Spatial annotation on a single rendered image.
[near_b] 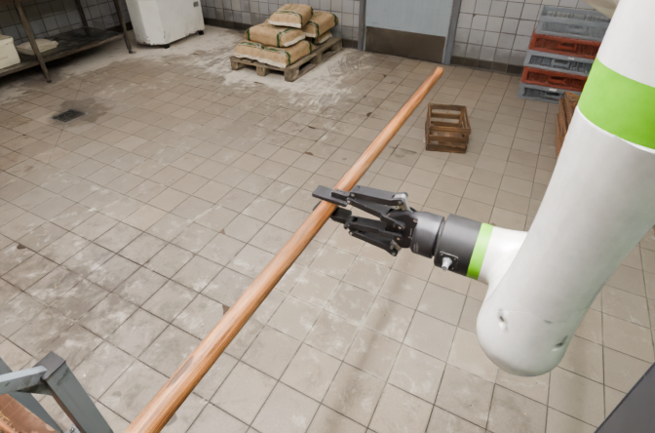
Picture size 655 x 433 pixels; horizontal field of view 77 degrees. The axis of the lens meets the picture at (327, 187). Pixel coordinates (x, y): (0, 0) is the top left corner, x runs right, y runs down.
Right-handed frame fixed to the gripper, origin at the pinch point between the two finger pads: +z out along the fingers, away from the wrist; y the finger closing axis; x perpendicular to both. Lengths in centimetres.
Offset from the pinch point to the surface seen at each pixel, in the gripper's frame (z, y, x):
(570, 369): -74, 118, 78
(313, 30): 204, 80, 352
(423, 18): 101, 70, 418
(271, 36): 224, 76, 300
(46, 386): 37, 26, -43
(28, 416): 62, 59, -45
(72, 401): 35, 33, -41
